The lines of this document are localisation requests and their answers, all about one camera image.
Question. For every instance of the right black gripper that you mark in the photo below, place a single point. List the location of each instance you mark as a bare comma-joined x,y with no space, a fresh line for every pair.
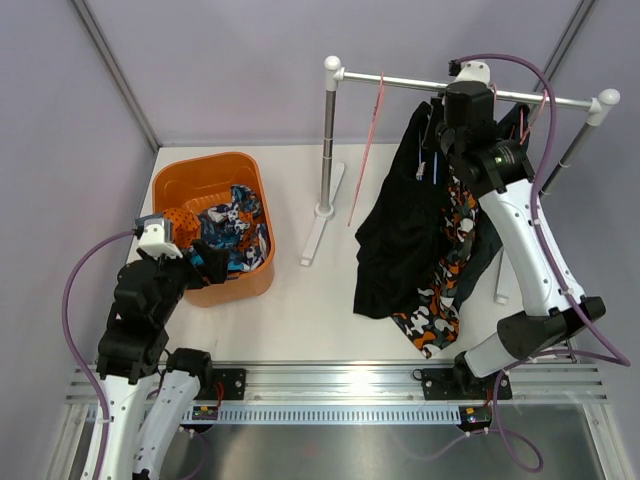
444,100

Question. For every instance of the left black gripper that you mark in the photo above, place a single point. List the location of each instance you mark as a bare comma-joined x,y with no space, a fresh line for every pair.
214,266

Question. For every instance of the blue orange patterned shorts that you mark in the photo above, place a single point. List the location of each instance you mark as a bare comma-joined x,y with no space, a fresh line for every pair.
234,226

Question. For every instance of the blue wire hanger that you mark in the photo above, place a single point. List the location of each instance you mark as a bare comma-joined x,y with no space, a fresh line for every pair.
429,146

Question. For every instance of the pink wire hanger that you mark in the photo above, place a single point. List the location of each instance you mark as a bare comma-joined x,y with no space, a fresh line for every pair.
371,135

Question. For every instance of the black shorts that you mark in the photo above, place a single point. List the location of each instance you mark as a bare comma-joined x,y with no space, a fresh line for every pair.
401,237

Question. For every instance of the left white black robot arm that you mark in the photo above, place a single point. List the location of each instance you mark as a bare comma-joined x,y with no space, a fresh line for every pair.
142,398

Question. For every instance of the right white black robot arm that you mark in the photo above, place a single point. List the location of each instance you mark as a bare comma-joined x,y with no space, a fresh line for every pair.
499,175

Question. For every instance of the dark navy shorts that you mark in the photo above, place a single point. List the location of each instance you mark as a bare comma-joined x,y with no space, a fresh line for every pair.
487,244

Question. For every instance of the pink hanger under navy shorts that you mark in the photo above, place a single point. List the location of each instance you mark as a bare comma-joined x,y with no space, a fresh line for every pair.
532,115

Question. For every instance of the orange grey camouflage shorts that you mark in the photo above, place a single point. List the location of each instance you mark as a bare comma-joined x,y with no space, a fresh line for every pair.
432,323

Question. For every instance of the orange plastic laundry basket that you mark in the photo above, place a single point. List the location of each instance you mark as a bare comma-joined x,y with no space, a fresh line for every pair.
199,183

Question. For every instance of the silver clothes rack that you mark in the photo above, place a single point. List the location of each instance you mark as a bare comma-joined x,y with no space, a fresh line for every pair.
596,109

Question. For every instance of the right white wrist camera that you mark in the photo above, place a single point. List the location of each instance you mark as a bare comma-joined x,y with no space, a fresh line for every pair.
470,71

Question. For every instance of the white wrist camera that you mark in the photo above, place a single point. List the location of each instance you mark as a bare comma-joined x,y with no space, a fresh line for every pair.
155,235
470,71

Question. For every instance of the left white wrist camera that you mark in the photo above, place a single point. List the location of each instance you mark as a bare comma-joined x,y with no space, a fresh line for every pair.
155,235

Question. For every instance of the white slotted cable duct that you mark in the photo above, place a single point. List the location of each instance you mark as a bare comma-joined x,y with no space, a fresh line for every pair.
323,415

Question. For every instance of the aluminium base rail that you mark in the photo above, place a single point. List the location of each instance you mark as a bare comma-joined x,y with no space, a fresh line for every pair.
386,383

